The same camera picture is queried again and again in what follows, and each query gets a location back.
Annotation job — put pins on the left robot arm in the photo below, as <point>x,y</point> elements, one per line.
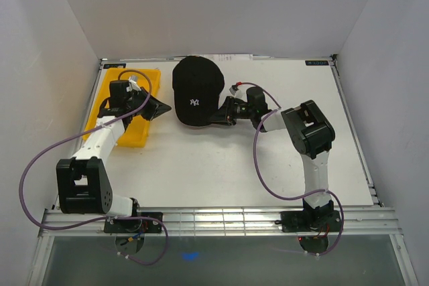
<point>83,184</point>

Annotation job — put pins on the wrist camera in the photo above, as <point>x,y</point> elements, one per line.
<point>236,91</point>
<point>133,85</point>

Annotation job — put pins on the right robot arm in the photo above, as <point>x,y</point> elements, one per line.
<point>311,135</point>

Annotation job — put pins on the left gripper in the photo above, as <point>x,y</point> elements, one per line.
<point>155,108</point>

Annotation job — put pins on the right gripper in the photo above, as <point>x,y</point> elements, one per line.
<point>226,114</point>

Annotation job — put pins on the black cap white NY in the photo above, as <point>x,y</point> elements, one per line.
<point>197,83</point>

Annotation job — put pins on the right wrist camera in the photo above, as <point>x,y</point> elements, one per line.
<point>236,91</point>

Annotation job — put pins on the paper label strip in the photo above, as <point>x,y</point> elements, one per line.
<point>228,57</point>

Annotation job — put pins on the black corner label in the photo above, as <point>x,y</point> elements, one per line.
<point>118,65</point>
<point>317,62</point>

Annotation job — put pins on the aluminium front rail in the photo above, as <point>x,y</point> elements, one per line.
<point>235,222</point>

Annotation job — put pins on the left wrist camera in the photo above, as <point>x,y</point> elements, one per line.
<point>133,85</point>

